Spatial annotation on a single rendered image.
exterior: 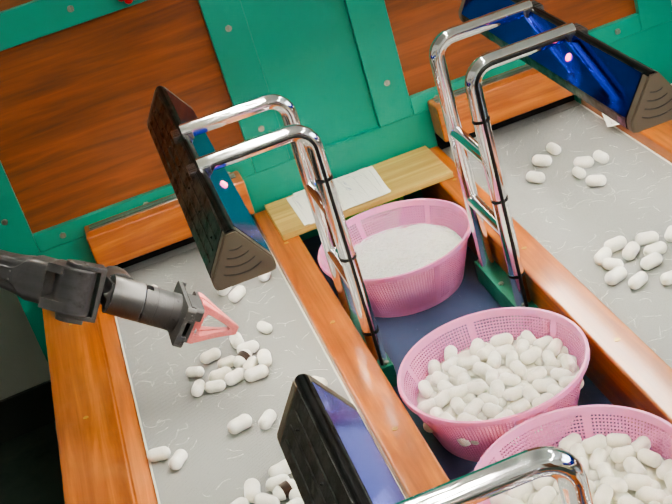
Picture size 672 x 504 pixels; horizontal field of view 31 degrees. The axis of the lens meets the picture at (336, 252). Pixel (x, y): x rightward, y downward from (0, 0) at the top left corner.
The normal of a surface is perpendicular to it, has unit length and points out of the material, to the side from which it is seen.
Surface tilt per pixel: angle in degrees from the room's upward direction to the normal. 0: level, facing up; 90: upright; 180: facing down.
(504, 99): 90
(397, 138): 90
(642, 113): 90
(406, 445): 0
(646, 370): 0
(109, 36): 90
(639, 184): 0
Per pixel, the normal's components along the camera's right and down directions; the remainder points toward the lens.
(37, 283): -0.12, 0.07
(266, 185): 0.26, 0.40
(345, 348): -0.26, -0.85
